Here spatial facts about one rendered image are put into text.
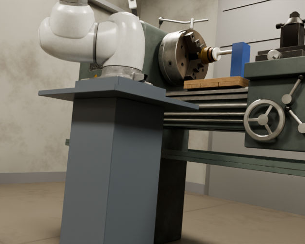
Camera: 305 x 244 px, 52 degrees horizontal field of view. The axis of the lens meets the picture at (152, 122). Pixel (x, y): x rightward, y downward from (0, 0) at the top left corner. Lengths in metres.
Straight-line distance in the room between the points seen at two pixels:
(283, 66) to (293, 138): 0.26
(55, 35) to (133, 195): 0.64
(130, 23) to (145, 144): 0.45
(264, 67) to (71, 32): 0.71
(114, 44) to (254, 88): 0.56
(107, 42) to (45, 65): 2.84
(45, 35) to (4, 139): 2.61
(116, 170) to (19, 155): 2.84
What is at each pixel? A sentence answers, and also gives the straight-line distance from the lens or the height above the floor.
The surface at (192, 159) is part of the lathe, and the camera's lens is 1.35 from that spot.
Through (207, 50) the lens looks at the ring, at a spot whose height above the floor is 1.09.
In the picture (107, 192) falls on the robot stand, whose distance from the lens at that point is 1.05.
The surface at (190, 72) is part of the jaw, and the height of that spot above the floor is 0.98.
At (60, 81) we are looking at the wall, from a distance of 4.07.
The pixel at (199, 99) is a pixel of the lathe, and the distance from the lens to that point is 1.53.
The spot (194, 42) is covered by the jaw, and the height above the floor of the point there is 1.14.
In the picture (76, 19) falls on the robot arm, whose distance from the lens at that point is 1.19.
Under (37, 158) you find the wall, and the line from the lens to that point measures 3.93.
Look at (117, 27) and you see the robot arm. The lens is 1.20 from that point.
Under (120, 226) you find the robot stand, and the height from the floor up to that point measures 0.30.
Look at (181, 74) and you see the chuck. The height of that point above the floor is 0.96.
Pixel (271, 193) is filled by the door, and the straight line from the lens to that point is 3.54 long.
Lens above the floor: 0.60
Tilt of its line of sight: 3 degrees up
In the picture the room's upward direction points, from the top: 5 degrees clockwise
